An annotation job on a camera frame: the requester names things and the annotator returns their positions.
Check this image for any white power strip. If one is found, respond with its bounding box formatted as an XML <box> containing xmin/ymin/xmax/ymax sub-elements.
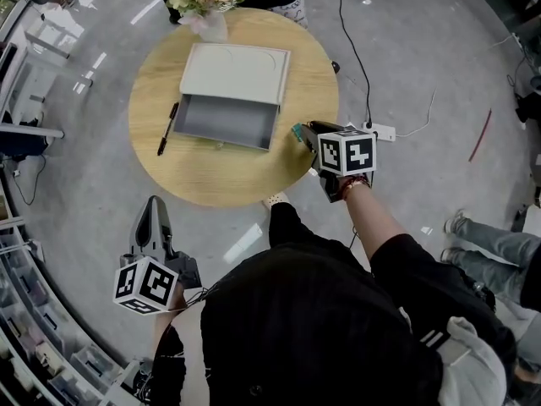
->
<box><xmin>363</xmin><ymin>120</ymin><xmax>397</xmax><ymax>142</ymax></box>

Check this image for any round wooden table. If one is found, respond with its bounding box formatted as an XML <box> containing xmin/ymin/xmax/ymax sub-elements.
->
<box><xmin>128</xmin><ymin>7</ymin><xmax>341</xmax><ymax>209</ymax></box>

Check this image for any person's white shoe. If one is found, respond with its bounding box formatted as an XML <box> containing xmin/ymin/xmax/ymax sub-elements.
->
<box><xmin>261</xmin><ymin>191</ymin><xmax>293</xmax><ymax>211</ymax></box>

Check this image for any white cable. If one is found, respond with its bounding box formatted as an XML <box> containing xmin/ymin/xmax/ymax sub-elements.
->
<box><xmin>395</xmin><ymin>88</ymin><xmax>438</xmax><ymax>140</ymax></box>

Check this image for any black power cable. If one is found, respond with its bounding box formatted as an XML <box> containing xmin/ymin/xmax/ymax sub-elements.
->
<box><xmin>331</xmin><ymin>0</ymin><xmax>374</xmax><ymax>129</ymax></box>

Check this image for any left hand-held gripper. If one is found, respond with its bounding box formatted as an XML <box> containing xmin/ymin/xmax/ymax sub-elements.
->
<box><xmin>112</xmin><ymin>195</ymin><xmax>204</xmax><ymax>316</ymax></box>

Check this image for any red bead bracelet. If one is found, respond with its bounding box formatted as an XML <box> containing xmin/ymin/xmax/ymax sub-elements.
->
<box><xmin>340</xmin><ymin>175</ymin><xmax>371</xmax><ymax>200</ymax></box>

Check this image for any black marker pen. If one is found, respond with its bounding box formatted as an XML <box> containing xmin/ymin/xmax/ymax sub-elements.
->
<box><xmin>156</xmin><ymin>101</ymin><xmax>181</xmax><ymax>157</ymax></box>

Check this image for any white desk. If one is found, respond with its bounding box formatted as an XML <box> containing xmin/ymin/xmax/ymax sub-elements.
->
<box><xmin>23</xmin><ymin>17</ymin><xmax>95</xmax><ymax>91</ymax></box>

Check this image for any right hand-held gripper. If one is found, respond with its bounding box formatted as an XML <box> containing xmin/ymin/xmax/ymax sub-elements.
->
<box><xmin>300</xmin><ymin>120</ymin><xmax>378</xmax><ymax>205</ymax></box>

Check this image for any person's right forearm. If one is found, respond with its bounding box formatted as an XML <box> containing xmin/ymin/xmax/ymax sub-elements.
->
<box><xmin>344</xmin><ymin>182</ymin><xmax>401</xmax><ymax>262</ymax></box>

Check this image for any person's black clothed torso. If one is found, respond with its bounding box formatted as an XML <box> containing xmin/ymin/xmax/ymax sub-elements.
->
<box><xmin>133</xmin><ymin>200</ymin><xmax>519</xmax><ymax>406</ymax></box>

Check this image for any red floor strip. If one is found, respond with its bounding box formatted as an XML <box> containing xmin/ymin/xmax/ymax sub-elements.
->
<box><xmin>467</xmin><ymin>107</ymin><xmax>494</xmax><ymax>163</ymax></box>

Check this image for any grey drawer box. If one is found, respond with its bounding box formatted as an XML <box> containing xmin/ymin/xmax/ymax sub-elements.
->
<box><xmin>172</xmin><ymin>42</ymin><xmax>292</xmax><ymax>152</ymax></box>

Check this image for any white storage shelf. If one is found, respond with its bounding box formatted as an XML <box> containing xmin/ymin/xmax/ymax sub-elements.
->
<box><xmin>0</xmin><ymin>175</ymin><xmax>141</xmax><ymax>406</ymax></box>

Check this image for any person's grey hood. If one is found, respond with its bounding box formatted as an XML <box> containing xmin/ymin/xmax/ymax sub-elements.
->
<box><xmin>437</xmin><ymin>315</ymin><xmax>509</xmax><ymax>406</ymax></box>

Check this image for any person's left forearm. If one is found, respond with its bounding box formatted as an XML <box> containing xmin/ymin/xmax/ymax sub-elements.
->
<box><xmin>150</xmin><ymin>306</ymin><xmax>188</xmax><ymax>354</ymax></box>

